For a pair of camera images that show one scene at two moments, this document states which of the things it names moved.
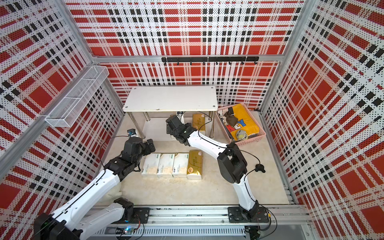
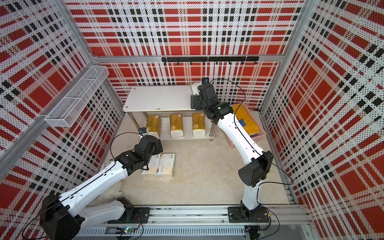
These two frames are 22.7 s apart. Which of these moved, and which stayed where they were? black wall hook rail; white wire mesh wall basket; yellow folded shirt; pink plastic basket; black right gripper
Moved: black right gripper
Stayed: white wire mesh wall basket; yellow folded shirt; black wall hook rail; pink plastic basket
